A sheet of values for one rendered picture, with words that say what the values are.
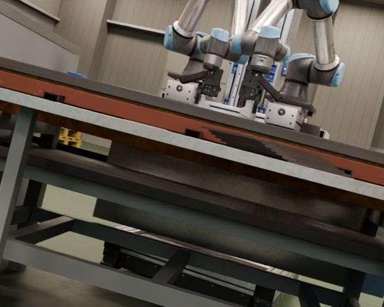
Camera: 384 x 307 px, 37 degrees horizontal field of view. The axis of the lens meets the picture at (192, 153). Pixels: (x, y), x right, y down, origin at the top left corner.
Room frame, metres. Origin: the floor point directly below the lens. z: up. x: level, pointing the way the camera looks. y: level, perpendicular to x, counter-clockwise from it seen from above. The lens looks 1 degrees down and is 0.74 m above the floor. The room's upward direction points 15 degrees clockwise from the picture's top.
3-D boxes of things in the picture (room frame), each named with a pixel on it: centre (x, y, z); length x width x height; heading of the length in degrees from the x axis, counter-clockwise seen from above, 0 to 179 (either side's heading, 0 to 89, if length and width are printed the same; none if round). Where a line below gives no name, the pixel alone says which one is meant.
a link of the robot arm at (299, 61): (2.77, -0.40, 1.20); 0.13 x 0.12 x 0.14; 60
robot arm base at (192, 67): (2.91, 0.08, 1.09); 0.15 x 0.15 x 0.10
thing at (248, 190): (2.52, -0.29, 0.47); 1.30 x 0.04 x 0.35; 83
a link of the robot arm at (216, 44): (2.37, 0.01, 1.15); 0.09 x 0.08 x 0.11; 21
